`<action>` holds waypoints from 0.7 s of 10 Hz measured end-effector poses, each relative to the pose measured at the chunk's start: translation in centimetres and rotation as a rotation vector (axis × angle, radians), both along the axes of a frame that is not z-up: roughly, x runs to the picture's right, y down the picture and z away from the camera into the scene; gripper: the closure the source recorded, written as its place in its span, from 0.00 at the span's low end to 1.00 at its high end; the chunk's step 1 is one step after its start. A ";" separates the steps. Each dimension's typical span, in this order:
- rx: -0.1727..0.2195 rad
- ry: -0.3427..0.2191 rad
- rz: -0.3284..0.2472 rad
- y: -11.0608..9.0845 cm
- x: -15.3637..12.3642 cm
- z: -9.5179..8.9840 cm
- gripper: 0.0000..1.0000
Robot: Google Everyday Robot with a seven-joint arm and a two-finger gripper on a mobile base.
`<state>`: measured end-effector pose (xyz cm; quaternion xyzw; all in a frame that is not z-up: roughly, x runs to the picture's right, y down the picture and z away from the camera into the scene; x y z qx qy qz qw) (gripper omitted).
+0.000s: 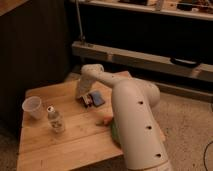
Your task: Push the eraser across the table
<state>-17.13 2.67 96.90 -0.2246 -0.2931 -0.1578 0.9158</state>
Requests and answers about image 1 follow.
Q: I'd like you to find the cluttered shelf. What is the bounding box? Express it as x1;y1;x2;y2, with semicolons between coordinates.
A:
70;0;213;21

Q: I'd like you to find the metal pole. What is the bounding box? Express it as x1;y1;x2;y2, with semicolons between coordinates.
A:
75;0;85;44

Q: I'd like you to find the clear plastic cup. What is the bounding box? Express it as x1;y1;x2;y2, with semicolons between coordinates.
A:
22;96;43;120

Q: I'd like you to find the blue sponge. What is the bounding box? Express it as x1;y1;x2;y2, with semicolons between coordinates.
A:
90;91;105;107

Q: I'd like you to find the wooden table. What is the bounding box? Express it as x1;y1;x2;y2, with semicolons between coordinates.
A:
17;81;122;171

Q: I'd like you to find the grey long case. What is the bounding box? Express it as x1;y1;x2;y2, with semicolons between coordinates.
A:
71;41;213;82

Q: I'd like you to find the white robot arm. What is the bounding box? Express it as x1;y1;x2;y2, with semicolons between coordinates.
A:
76;64;174;171

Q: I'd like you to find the clear plastic bottle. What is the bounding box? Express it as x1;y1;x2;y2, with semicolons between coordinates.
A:
47;106;65;133

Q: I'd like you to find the small orange carrot toy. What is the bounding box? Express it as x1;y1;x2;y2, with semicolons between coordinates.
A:
96;116;113;126

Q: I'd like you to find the green plate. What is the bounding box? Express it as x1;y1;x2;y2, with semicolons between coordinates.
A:
110;120;120;146

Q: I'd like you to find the black white eraser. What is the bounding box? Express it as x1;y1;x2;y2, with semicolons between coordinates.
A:
80;94;93;107

